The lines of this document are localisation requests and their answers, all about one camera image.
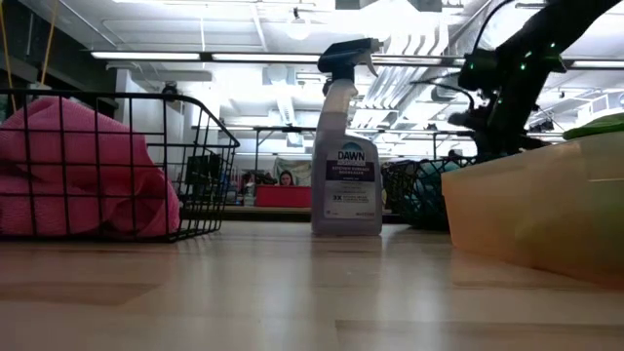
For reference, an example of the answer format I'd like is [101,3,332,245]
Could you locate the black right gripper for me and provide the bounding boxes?
[447,104,551,163]

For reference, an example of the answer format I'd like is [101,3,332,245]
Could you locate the teal microfiber towel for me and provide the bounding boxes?
[412,168,444,221]
[428,159,462,182]

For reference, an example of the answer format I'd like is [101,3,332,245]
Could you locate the orange translucent plastic bin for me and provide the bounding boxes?
[440,130,624,290]

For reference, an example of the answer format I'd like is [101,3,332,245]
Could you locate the black mesh basket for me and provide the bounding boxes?
[380,154,478,232]

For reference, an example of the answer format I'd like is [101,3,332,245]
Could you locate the Dawn spray bottle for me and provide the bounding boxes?
[311,37,385,237]

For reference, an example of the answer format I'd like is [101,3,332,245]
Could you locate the black framed background table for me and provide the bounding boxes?
[192,124,569,172]

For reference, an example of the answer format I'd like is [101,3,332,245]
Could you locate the red box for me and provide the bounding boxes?
[253,184,314,209]

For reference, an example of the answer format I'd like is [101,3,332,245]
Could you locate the round ceiling lamp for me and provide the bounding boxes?
[286,8,313,41]

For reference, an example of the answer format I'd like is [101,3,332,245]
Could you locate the black office chair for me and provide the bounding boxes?
[184,153,224,195]

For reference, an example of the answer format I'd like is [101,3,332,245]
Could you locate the black frame light bar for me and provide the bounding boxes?
[87,49,624,70]

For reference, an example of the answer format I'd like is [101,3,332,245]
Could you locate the black wire basket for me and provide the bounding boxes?
[0,89,242,244]

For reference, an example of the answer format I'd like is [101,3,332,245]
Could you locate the yellow cable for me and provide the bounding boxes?
[0,0,18,114]
[39,0,59,87]

